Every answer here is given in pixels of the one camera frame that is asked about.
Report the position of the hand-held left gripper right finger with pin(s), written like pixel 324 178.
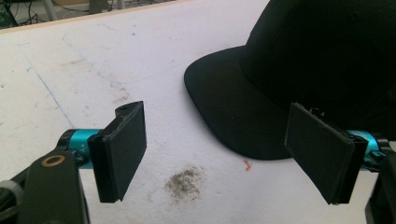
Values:
pixel 323 155

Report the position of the black baseball cap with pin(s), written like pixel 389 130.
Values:
pixel 292 71

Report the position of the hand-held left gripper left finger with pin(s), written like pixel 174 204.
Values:
pixel 120 155

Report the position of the metal stand leg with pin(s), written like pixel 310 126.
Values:
pixel 49 8

